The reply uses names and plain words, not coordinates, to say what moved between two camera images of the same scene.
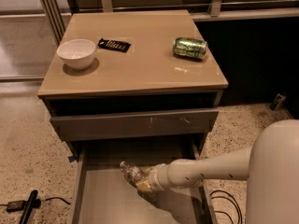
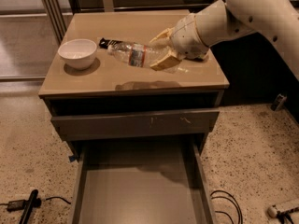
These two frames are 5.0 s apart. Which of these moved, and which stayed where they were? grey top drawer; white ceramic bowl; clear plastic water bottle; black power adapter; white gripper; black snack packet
Moved: white gripper; clear plastic water bottle
Stayed: black snack packet; white ceramic bowl; grey top drawer; black power adapter
